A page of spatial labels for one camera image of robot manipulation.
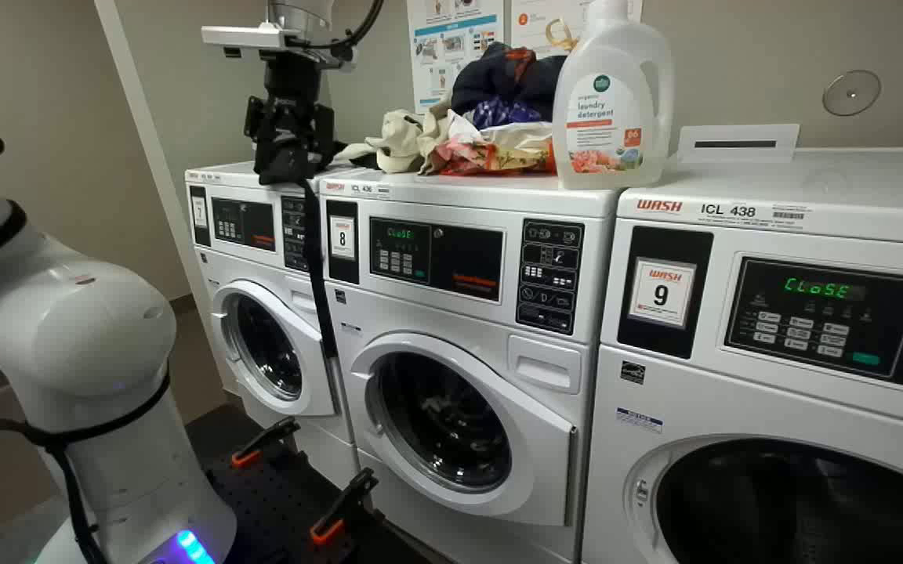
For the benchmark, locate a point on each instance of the grey washer door handle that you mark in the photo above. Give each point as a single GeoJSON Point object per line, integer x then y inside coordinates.
{"type": "Point", "coordinates": [546, 364]}

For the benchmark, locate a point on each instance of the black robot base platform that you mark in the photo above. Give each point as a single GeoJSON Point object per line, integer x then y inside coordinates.
{"type": "Point", "coordinates": [279, 499]}

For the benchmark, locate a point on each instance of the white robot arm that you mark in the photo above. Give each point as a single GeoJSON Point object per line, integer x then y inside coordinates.
{"type": "Point", "coordinates": [85, 353]}

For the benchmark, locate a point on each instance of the middle white washing machine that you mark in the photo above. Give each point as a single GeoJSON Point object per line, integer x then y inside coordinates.
{"type": "Point", "coordinates": [429, 278]}

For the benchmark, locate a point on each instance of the white washing machine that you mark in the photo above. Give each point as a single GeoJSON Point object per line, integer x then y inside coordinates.
{"type": "Point", "coordinates": [429, 278]}
{"type": "Point", "coordinates": [249, 243]}

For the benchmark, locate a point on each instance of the far white washing machine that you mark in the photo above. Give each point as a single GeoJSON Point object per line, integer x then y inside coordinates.
{"type": "Point", "coordinates": [249, 243]}

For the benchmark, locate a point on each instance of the near white washing machine nine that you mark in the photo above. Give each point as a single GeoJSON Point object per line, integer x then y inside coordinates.
{"type": "Point", "coordinates": [750, 364]}

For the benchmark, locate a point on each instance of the pile of mixed clothes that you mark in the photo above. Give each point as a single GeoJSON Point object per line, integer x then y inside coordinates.
{"type": "Point", "coordinates": [494, 123]}

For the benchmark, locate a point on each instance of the orange black clamp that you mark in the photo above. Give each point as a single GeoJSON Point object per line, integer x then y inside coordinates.
{"type": "Point", "coordinates": [252, 451]}
{"type": "Point", "coordinates": [333, 518]}

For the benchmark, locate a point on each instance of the white laundry detergent bottle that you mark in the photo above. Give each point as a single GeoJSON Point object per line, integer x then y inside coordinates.
{"type": "Point", "coordinates": [612, 100]}

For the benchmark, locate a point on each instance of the white card slot box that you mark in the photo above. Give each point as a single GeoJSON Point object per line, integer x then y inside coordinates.
{"type": "Point", "coordinates": [767, 142]}

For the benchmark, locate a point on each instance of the wall instruction poster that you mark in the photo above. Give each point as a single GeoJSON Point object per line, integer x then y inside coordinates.
{"type": "Point", "coordinates": [443, 38]}

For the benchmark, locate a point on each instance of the round wall cover plate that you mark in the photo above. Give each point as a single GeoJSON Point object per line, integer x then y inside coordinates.
{"type": "Point", "coordinates": [853, 93]}

